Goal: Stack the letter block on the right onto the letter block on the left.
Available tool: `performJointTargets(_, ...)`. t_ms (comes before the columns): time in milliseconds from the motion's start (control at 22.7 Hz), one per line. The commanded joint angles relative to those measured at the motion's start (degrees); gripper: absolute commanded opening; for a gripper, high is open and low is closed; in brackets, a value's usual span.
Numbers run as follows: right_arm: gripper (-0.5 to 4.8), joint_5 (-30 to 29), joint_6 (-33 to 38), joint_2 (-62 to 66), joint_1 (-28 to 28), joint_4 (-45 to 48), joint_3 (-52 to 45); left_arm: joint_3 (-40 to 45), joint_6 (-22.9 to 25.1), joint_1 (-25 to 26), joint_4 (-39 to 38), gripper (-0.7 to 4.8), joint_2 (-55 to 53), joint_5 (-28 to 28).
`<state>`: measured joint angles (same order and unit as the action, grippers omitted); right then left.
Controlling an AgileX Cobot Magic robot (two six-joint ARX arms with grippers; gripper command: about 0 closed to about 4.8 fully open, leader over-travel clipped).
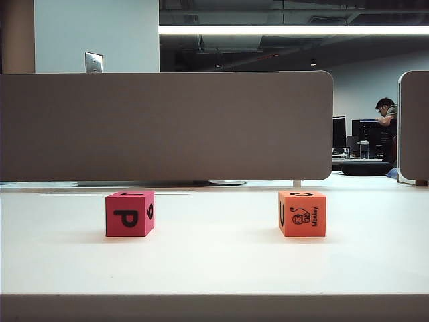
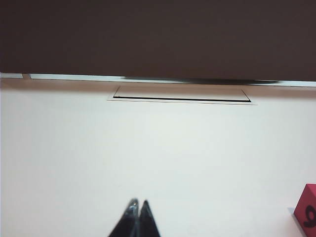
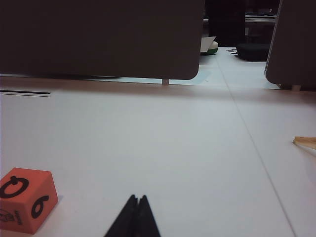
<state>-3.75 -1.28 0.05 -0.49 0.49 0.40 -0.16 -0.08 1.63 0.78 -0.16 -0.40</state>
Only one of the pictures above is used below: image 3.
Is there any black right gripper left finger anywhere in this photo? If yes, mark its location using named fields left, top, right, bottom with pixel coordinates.
left=105, top=195, right=138, bottom=237

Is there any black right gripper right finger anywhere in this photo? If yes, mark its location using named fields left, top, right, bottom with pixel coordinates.
left=134, top=195, right=161, bottom=237

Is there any orange foam letter block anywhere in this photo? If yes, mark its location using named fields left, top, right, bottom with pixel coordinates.
left=0, top=167, right=59, bottom=235

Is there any light wooden stick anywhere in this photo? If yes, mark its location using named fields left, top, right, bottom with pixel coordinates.
left=292, top=136, right=316, bottom=155

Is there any green and white object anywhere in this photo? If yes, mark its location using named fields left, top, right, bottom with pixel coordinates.
left=200, top=36, right=219, bottom=56

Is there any wide grey desk divider panel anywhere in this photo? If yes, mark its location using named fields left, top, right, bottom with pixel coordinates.
left=0, top=0, right=206, bottom=81

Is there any black round cushion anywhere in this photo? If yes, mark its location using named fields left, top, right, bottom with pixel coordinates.
left=236, top=43, right=271, bottom=62

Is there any narrow grey desk divider panel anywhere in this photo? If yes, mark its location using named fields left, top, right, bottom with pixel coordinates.
left=264, top=0, right=316, bottom=91

